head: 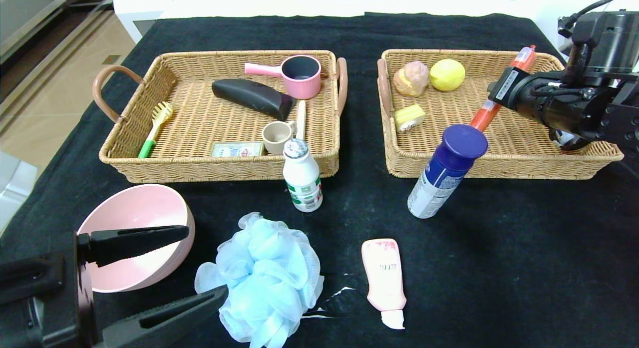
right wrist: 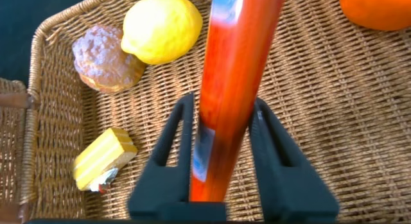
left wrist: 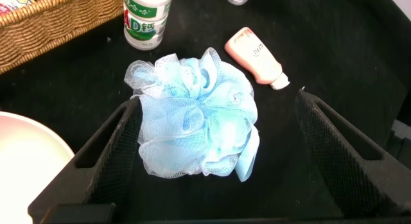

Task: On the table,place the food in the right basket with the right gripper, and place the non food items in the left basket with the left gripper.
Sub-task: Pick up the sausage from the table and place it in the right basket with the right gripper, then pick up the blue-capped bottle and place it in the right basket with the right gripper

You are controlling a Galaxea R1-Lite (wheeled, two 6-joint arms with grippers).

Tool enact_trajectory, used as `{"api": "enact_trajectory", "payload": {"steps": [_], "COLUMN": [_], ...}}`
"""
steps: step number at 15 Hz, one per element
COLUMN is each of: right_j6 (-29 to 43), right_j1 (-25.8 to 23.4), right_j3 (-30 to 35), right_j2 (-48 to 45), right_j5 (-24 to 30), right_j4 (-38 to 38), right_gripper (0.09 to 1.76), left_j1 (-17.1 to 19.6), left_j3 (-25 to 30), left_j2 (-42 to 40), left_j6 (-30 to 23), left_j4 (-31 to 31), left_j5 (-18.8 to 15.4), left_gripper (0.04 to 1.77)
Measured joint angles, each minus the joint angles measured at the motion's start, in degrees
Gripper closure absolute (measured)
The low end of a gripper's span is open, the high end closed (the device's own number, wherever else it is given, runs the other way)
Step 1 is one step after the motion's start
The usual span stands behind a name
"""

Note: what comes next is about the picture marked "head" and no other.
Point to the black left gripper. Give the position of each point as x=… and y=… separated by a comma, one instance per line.
x=76, y=288

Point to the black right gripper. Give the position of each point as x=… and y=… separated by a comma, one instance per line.
x=505, y=88

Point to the orange sausage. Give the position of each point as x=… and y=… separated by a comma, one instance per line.
x=483, y=118

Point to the blue capped spray can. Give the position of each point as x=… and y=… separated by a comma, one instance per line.
x=434, y=188

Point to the light blue bath pouf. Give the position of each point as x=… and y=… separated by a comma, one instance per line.
x=269, y=268

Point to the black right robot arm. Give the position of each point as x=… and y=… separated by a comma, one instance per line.
x=564, y=106

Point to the wicker basket with food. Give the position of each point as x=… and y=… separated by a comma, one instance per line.
x=449, y=153

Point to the wicker basket with utensils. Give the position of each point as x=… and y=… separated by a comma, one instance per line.
x=199, y=118

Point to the yellow lemon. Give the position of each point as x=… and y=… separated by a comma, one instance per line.
x=447, y=76

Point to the pink bowl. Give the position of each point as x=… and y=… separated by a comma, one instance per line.
x=135, y=213

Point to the dark blue jar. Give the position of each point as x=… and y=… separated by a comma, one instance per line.
x=574, y=144

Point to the pinkish brown bread toy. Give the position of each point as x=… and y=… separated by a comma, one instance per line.
x=412, y=78

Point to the yellow cake slice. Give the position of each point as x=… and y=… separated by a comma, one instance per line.
x=409, y=116

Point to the small card box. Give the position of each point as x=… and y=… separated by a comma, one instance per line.
x=237, y=150

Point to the long white scrap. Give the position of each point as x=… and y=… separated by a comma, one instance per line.
x=319, y=316

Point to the small beige cup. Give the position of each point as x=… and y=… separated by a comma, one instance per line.
x=272, y=146

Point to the white milk drink bottle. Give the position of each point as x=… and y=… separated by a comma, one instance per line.
x=302, y=178

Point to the black table cloth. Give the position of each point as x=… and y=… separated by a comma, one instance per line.
x=359, y=213

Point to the short white scrap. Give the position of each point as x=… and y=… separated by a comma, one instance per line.
x=341, y=292

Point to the pink toy saucepan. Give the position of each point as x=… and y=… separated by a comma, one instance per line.
x=304, y=91

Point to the beige stick utensil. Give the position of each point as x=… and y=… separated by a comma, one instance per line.
x=301, y=118

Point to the black glasses case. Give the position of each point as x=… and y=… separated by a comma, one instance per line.
x=249, y=96

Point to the brass floor socket plate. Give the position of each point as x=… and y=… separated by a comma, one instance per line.
x=111, y=60

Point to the pink lotion tube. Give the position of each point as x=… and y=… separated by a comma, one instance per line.
x=384, y=278

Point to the grey metal ledge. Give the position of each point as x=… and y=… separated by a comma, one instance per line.
x=30, y=18

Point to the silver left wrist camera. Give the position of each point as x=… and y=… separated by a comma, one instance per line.
x=12, y=188

